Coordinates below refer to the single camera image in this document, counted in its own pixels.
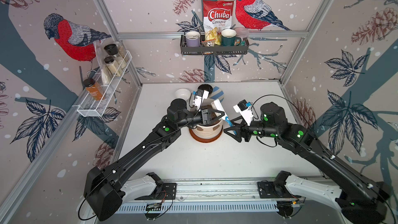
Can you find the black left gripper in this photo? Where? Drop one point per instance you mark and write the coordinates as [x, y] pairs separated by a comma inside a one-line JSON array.
[[204, 116]]

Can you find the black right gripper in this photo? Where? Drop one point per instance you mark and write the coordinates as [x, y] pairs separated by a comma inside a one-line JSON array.
[[239, 127]]

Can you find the blue white scrub brush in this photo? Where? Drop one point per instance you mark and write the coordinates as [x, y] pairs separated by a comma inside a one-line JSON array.
[[216, 105]]

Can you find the white ceramic flower pot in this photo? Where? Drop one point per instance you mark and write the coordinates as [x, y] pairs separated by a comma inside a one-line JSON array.
[[208, 127]]

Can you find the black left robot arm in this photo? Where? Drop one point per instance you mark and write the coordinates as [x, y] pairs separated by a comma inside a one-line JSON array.
[[103, 187]]

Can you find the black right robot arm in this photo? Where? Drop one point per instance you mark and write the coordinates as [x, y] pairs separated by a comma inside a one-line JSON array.
[[359, 199]]

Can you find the terracotta pot saucer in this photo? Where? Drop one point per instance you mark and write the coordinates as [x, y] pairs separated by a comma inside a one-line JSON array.
[[205, 139]]

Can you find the blue striped plate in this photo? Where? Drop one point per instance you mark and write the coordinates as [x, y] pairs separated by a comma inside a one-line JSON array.
[[217, 94]]

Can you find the small black bowl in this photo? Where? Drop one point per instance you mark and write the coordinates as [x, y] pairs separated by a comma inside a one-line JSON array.
[[206, 87]]

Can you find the small white bowl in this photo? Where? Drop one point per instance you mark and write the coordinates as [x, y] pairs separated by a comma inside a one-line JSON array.
[[183, 93]]

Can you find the green mug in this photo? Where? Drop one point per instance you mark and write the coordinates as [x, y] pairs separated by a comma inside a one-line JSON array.
[[229, 38]]

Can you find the lilac mug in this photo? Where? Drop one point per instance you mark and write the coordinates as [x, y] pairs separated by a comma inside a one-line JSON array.
[[193, 39]]

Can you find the pink lidded glass jar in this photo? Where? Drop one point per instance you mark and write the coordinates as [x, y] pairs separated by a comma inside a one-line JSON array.
[[241, 38]]

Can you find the red Chuba chips bag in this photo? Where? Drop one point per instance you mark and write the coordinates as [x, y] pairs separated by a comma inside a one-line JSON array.
[[217, 17]]

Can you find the black lidded spice jar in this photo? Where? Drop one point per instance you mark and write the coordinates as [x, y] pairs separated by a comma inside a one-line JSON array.
[[112, 50], [113, 66]]

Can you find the orange spice jar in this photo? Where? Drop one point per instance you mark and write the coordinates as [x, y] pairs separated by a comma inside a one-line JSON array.
[[94, 89]]

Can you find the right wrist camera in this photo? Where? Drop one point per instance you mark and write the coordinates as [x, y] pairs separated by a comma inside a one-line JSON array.
[[245, 110]]

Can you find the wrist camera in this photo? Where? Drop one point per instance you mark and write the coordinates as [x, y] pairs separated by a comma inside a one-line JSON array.
[[199, 97], [245, 110]]

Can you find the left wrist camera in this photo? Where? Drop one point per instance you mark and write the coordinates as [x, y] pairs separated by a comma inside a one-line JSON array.
[[199, 97]]

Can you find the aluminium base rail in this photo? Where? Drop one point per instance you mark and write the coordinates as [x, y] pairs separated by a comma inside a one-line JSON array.
[[239, 190]]

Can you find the dark wall shelf basket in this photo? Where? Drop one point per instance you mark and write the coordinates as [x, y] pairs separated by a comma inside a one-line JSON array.
[[214, 50]]

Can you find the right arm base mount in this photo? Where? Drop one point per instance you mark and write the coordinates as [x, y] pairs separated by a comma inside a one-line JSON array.
[[275, 189]]

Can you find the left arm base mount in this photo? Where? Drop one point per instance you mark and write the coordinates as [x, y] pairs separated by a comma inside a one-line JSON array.
[[157, 189]]

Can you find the white wire wall rack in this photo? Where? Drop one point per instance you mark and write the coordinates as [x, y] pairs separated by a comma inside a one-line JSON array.
[[90, 107]]

